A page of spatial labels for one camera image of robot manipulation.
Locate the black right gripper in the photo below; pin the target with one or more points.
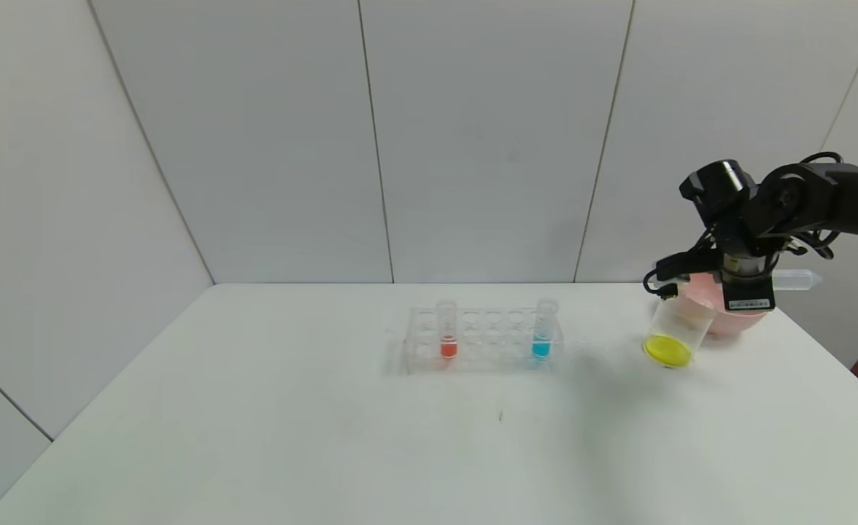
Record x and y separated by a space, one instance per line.
748 297

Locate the black and grey right robot arm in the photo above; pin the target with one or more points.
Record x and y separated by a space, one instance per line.
837 200

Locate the test tube with yellow pigment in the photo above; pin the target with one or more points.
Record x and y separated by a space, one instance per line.
797 280

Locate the test tube with blue pigment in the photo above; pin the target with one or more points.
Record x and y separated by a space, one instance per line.
540 348

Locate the clear glass beaker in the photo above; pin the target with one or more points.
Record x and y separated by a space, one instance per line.
673 343

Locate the test tube with orange pigment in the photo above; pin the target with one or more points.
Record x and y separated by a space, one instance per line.
448 348

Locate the clear plastic test tube rack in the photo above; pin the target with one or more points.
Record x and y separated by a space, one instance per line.
487 350

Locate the pink bowl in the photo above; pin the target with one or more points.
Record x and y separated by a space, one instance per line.
699 292

